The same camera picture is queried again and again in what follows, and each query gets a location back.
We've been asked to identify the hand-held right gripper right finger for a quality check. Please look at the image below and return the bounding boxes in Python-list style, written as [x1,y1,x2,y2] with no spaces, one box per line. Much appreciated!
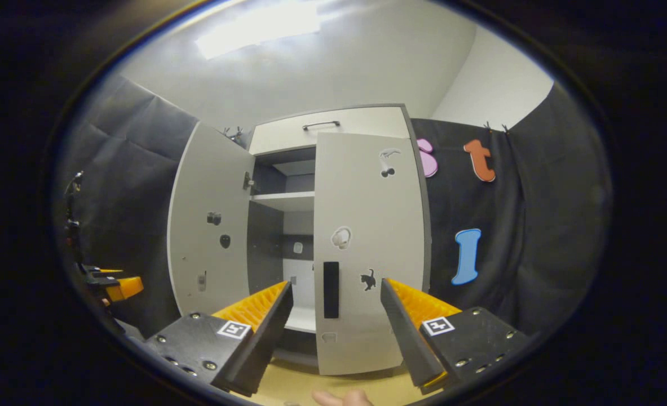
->
[379,277,531,395]

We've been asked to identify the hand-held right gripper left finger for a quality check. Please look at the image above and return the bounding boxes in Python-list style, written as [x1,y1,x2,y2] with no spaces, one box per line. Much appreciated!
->
[144,281,294,397]

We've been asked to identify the white cabinet door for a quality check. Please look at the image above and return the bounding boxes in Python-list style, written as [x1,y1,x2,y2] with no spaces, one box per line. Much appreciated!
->
[313,131,431,376]
[167,121,256,317]

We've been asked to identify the grey and white cabinet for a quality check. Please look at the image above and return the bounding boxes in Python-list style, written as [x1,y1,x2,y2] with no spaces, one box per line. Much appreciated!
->
[246,103,432,361]

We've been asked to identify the white cabinet shelf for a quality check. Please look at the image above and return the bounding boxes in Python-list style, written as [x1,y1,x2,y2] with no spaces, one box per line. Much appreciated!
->
[250,191,316,213]

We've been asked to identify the white cabinet drawer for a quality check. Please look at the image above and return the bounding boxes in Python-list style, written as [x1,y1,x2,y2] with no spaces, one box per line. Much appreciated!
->
[248,105,412,156]

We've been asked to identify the black clamp stand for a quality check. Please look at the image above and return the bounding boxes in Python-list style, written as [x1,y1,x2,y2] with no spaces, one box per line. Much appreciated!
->
[63,171,86,266]

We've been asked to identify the black door handle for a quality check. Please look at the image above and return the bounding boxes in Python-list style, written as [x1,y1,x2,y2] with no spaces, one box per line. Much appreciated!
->
[323,261,340,320]

